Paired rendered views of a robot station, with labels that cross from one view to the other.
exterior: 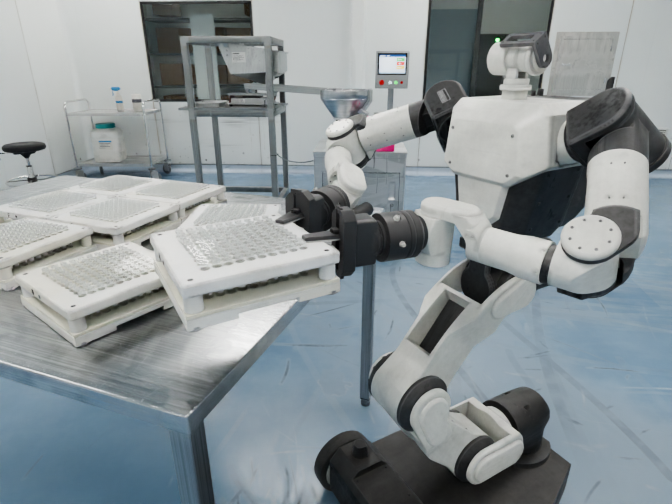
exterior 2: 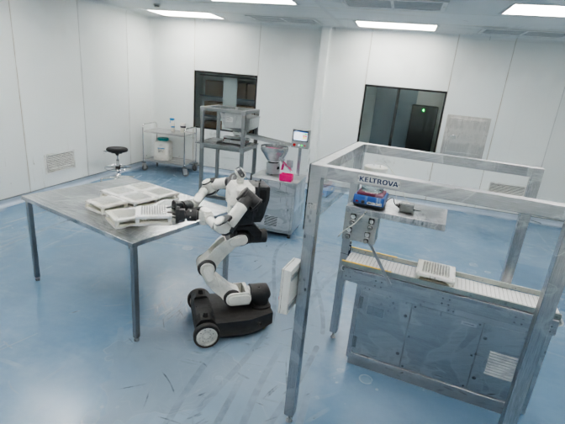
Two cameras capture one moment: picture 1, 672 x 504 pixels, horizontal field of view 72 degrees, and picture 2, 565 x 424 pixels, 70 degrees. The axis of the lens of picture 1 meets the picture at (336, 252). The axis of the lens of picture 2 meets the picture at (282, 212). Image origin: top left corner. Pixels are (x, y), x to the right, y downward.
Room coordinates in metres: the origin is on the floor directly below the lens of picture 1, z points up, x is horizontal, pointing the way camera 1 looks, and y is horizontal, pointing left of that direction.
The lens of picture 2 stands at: (-1.79, -1.28, 2.00)
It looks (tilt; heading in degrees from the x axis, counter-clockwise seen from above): 18 degrees down; 11
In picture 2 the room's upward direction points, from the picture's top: 5 degrees clockwise
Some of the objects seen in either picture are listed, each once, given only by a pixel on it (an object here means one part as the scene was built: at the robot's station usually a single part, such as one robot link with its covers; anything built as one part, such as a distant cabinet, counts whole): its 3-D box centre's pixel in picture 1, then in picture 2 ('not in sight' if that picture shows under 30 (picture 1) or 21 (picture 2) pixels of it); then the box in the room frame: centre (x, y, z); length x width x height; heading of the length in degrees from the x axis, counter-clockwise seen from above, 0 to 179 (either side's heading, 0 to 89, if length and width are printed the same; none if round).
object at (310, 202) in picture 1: (311, 213); (180, 206); (0.91, 0.05, 1.00); 0.12 x 0.10 x 0.13; 152
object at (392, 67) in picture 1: (390, 98); (299, 152); (3.47, -0.39, 1.07); 0.23 x 0.10 x 0.62; 87
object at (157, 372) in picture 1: (94, 237); (129, 204); (1.29, 0.72, 0.81); 1.50 x 1.10 x 0.04; 70
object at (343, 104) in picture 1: (354, 117); (277, 161); (3.40, -0.13, 0.95); 0.49 x 0.36 x 0.37; 87
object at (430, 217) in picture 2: not in sight; (397, 210); (0.91, -1.53, 1.22); 0.62 x 0.38 x 0.04; 80
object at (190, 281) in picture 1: (239, 247); (153, 211); (0.71, 0.16, 1.01); 0.25 x 0.24 x 0.02; 120
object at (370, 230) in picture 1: (369, 239); (184, 214); (0.76, -0.06, 1.00); 0.12 x 0.10 x 0.13; 112
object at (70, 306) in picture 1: (104, 274); (126, 214); (0.85, 0.47, 0.89); 0.25 x 0.24 x 0.02; 141
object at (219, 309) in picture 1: (242, 273); (153, 218); (0.71, 0.16, 0.96); 0.24 x 0.24 x 0.02; 30
